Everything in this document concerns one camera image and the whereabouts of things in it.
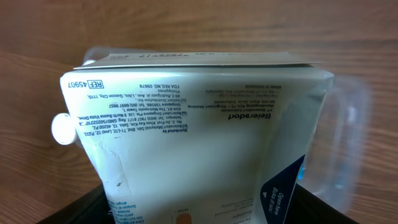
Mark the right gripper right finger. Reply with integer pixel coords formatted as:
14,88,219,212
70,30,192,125
284,184,359,224

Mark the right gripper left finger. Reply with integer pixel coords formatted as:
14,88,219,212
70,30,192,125
37,184,115,224

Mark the clear plastic container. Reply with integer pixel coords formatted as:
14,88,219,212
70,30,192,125
82,46,373,215

